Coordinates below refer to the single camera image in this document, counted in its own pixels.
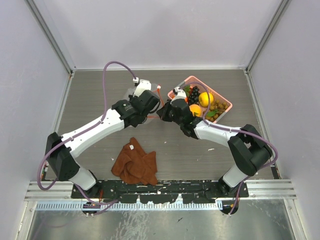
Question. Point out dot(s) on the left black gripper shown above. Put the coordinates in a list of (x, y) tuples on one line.
[(131, 98)]

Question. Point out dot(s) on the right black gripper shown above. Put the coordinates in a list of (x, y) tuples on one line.
[(163, 112)]

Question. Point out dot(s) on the clear zip top bag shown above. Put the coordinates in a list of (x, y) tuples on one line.
[(145, 120)]

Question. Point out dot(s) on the orange peach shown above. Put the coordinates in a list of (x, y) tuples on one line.
[(196, 110)]

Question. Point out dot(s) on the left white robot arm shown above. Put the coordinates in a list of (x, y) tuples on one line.
[(61, 151)]

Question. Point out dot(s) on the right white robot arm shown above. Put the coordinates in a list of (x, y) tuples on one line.
[(248, 149)]

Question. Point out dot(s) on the dark grape bunch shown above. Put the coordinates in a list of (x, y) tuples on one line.
[(193, 96)]

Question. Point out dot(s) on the pink plastic basket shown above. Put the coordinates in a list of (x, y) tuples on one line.
[(193, 81)]

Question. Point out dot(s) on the yellow apple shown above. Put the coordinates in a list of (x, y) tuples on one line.
[(205, 99)]

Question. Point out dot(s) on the brown longan bunch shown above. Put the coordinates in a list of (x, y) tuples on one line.
[(216, 109)]

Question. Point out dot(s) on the brown cloth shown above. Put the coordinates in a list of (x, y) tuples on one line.
[(134, 166)]

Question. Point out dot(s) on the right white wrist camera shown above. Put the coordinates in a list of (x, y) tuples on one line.
[(141, 85)]

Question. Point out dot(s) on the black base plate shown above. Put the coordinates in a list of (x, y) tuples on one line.
[(166, 191)]

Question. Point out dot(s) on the grey slotted cable duct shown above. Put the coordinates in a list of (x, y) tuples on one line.
[(80, 205)]

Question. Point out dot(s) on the aluminium frame rail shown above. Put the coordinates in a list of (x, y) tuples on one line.
[(250, 189)]

